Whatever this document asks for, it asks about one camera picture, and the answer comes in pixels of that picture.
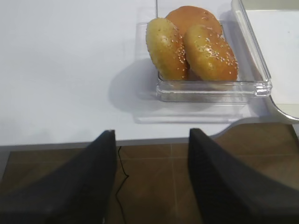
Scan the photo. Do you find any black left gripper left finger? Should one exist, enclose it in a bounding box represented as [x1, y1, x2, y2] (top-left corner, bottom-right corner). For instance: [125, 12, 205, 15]
[0, 130, 116, 224]

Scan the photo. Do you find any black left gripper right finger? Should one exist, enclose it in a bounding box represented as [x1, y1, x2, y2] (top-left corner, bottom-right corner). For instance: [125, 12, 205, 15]
[188, 128, 299, 224]

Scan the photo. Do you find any clear bun box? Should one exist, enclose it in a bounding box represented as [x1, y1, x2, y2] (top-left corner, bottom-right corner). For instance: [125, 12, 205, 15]
[135, 20, 272, 104]

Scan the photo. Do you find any sesame bun right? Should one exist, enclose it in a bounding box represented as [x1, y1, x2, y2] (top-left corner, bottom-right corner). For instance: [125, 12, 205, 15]
[183, 24, 239, 82]

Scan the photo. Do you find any sesame bun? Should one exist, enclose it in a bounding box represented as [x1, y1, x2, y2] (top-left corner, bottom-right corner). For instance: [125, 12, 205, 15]
[183, 24, 239, 82]
[146, 18, 189, 81]

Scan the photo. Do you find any sesame bun left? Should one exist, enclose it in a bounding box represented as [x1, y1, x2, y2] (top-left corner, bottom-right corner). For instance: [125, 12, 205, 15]
[146, 18, 189, 81]

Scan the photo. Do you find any white paper liner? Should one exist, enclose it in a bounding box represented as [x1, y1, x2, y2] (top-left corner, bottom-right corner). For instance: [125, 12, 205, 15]
[245, 9, 299, 105]

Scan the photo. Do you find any white metal tray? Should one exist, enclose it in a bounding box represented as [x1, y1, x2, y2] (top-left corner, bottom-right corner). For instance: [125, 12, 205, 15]
[231, 0, 299, 124]

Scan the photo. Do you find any plain brown bun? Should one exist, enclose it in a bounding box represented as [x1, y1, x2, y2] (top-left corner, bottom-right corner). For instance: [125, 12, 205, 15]
[166, 6, 222, 36]

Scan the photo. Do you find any black floor cable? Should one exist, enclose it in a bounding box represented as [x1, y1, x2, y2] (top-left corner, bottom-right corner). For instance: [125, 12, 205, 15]
[115, 146, 130, 224]

